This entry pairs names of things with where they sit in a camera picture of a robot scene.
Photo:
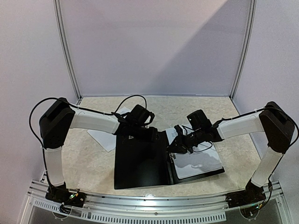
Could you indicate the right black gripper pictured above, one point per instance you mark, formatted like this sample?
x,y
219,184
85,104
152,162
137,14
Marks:
x,y
180,139

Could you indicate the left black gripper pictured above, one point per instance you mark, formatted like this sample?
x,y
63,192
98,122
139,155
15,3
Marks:
x,y
152,136

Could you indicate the black file folder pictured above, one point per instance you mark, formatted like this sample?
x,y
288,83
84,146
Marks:
x,y
142,164

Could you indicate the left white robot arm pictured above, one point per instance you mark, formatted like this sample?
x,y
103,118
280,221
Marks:
x,y
62,116

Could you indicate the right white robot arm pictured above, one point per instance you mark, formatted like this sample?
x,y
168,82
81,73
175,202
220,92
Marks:
x,y
270,122

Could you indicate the printed paper stack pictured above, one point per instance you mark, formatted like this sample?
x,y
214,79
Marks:
x,y
106,140

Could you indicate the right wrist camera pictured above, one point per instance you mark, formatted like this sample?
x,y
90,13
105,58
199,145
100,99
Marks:
x,y
179,130

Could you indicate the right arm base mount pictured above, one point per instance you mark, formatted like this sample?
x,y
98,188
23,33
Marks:
x,y
252,194

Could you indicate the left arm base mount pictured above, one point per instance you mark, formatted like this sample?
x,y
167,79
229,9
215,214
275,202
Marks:
x,y
68,197

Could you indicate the perforated white cable tray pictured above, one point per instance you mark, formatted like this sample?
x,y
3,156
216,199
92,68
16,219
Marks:
x,y
44,212

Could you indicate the right aluminium frame post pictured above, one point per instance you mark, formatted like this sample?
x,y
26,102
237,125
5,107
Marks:
x,y
245,47

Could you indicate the curved aluminium rail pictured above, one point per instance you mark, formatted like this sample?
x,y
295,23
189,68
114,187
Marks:
x,y
96,200

